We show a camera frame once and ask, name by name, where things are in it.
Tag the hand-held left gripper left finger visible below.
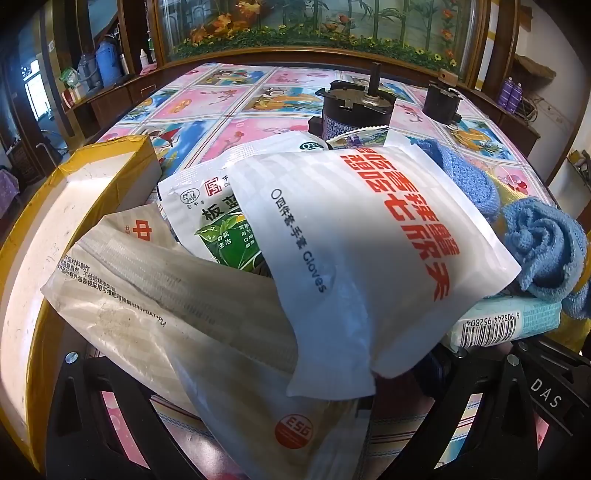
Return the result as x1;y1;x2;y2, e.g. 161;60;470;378
46;352;204;480

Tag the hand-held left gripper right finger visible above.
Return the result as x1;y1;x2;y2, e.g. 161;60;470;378
369;344;559;480

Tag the teal tissue packet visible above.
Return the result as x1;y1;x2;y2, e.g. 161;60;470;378
440;296;565;348

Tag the striped white mailing bag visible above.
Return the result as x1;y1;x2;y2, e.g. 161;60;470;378
41;204;376;480

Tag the blue microfiber towel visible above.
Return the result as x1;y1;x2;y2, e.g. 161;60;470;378
500;196;591;320

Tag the white glove packet red print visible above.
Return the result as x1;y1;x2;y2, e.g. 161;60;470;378
226;143;522;400

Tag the white green herbal sachet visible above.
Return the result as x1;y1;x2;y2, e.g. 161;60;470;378
157;129;326;278

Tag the yellow cloth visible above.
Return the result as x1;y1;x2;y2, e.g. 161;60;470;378
487;168;591;354

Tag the dark wooden cabinet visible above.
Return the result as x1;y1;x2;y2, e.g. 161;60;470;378
39;0;542;153

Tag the small landscape print packet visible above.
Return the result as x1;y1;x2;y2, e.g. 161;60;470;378
327;124;391;151

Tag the small black motor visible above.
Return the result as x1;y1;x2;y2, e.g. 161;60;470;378
423;68;468;126

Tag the cartoon printed tablecloth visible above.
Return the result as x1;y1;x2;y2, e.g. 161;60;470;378
95;62;555;480

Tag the grey thermos jug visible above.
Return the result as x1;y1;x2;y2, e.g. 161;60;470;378
76;52;100;92

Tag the blue thermos jug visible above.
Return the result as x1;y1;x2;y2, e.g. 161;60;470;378
94;34;126;88

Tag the large black motor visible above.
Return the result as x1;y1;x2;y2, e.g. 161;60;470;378
308;61;396;142

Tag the aquarium with flower backdrop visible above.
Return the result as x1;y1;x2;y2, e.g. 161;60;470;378
154;0;482;71

